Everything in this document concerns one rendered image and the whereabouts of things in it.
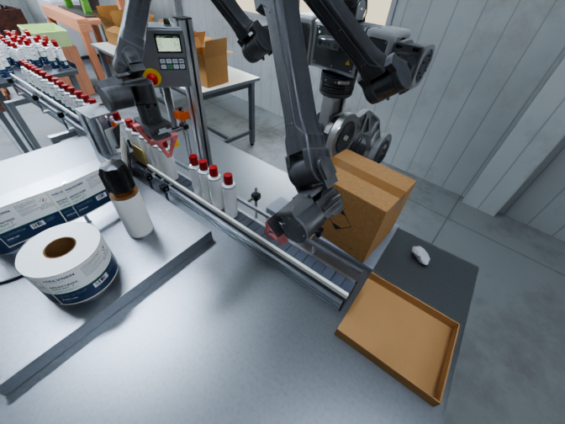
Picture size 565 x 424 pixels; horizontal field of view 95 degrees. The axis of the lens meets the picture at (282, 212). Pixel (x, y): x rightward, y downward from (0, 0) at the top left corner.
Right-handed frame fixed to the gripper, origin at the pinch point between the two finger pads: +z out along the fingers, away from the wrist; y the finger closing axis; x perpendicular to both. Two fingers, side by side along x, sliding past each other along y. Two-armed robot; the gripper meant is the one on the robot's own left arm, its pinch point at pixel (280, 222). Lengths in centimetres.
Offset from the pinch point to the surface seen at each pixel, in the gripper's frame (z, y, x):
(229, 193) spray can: 32.8, -10.0, -15.5
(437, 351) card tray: -5, -18, 60
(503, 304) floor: 31, -139, 151
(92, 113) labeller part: 66, 5, -76
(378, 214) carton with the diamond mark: -3.5, -30.3, 17.0
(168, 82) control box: 34, -15, -62
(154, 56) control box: 28, -13, -68
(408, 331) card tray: 1, -18, 53
